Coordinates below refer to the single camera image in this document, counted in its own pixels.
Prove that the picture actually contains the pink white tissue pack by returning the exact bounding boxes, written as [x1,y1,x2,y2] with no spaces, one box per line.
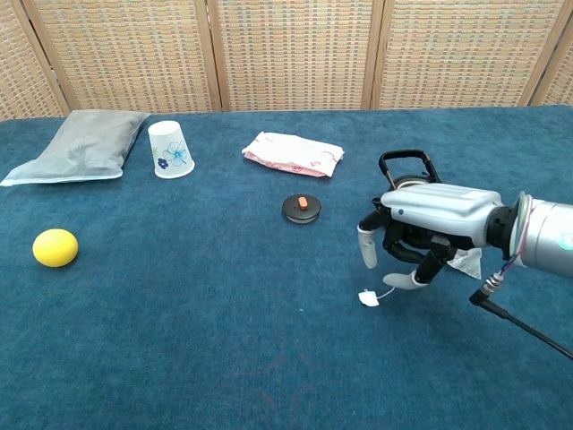
[241,130,346,180]

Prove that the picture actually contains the yellow ball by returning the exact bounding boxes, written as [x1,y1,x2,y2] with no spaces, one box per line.
[32,228,80,269]

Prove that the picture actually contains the blue carpet table cover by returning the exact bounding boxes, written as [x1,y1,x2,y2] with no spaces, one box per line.
[0,105,573,430]

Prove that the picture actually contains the white tea bag with string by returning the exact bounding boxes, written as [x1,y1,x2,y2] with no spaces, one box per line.
[357,247,484,309]

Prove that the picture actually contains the white paper cup blue flowers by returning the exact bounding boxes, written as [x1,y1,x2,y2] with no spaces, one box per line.
[148,120,196,180]

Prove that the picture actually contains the grey plastic pouch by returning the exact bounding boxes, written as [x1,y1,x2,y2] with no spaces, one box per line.
[0,109,151,188]

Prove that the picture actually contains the woven rattan folding screen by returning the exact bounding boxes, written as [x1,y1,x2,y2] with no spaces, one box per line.
[0,0,573,120]

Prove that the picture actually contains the black cast iron teapot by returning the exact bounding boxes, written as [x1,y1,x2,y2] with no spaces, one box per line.
[371,149,444,216]

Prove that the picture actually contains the black cable with metal plug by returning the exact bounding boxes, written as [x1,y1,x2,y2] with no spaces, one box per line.
[468,271,573,361]

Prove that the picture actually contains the black teapot lid orange knob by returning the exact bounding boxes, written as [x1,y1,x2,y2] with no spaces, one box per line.
[281,193,322,225]

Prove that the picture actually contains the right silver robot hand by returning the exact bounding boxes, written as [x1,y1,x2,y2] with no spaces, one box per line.
[356,182,502,291]

